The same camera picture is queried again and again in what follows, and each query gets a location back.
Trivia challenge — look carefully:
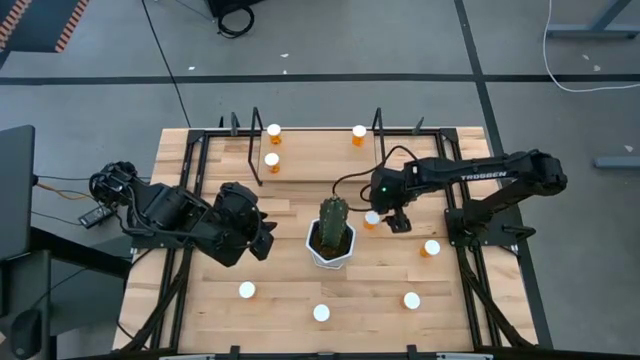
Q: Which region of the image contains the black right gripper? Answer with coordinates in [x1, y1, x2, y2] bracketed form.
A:
[372, 164, 419, 235]

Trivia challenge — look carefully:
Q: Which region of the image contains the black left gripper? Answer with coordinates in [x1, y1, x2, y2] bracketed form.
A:
[207, 182, 279, 267]

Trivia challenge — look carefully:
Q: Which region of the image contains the white hexagonal planter pot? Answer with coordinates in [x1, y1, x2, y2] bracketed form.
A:
[305, 218, 357, 271]

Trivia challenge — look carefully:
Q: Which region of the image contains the green cactus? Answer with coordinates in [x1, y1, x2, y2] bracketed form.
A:
[319, 196, 350, 250]

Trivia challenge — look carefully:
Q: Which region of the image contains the black power adapter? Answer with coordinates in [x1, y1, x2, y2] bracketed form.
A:
[78, 204, 114, 230]

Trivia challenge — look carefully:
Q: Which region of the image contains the black desk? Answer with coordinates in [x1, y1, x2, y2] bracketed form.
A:
[0, 227, 134, 360]

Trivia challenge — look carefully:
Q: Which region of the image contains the grey metal table foot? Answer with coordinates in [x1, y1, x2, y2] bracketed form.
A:
[593, 156, 640, 169]
[546, 0, 640, 40]

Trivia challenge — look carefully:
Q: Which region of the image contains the black equipment box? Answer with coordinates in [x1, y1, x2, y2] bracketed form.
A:
[207, 0, 266, 19]

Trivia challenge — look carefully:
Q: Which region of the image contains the black flat screen panel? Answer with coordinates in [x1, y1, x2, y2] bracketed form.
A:
[0, 124, 37, 261]

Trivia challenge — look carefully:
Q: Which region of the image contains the black computer mouse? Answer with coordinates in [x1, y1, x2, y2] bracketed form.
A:
[10, 309, 42, 359]

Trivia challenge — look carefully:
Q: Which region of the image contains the black mat orange striped border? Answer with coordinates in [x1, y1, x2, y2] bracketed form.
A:
[0, 0, 91, 54]

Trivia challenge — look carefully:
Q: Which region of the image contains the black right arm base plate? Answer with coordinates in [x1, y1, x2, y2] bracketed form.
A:
[444, 206, 537, 247]

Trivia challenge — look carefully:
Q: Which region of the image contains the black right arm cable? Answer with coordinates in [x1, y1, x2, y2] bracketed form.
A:
[330, 144, 421, 214]

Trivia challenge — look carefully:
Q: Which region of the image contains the wooden shelf black metal frame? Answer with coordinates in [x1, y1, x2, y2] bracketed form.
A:
[247, 106, 387, 187]

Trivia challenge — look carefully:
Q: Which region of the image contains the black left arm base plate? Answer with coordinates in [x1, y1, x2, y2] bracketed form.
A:
[130, 232, 201, 250]

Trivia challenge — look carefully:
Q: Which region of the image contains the black metal table frame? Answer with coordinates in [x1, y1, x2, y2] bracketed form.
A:
[117, 127, 539, 354]

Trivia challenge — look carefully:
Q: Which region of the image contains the orange cable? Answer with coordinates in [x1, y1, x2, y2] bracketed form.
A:
[37, 182, 94, 201]

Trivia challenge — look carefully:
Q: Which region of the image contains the black floor cable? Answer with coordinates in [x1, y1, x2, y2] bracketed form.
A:
[32, 210, 81, 227]
[34, 173, 96, 182]

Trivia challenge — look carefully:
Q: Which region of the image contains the thin black cable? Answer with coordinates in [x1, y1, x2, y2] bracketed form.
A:
[139, 0, 192, 127]

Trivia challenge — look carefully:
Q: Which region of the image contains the coiled black cable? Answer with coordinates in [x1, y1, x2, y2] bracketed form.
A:
[216, 4, 256, 40]

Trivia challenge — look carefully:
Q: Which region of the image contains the white floor cable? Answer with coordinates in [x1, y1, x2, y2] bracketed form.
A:
[542, 0, 640, 94]

